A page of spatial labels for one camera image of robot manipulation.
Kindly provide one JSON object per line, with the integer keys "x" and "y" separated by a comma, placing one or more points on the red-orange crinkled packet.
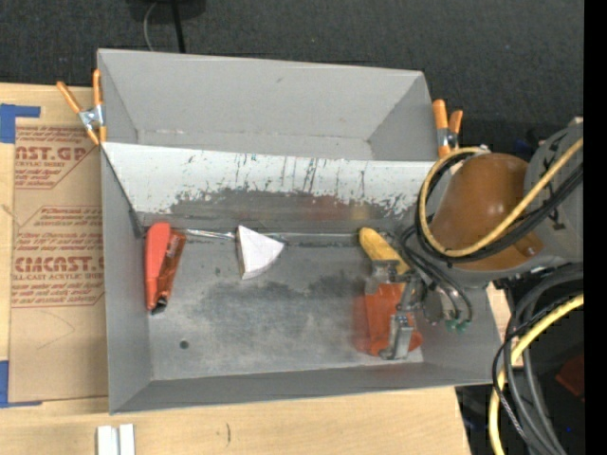
{"x": 159, "y": 263}

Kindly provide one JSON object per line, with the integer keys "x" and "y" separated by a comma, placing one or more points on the brown cardboard board red print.
{"x": 52, "y": 254}

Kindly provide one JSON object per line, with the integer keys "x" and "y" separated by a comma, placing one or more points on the white wedge block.
{"x": 256, "y": 252}

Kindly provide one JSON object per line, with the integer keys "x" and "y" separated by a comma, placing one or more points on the orange flat bag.
{"x": 377, "y": 318}

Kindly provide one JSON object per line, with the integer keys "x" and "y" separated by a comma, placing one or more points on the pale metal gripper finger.
{"x": 402, "y": 334}
{"x": 385, "y": 271}

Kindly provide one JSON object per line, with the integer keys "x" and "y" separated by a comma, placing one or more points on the yellow banana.
{"x": 377, "y": 247}

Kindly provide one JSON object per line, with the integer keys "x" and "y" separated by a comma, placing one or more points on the grey metal bin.
{"x": 265, "y": 320}

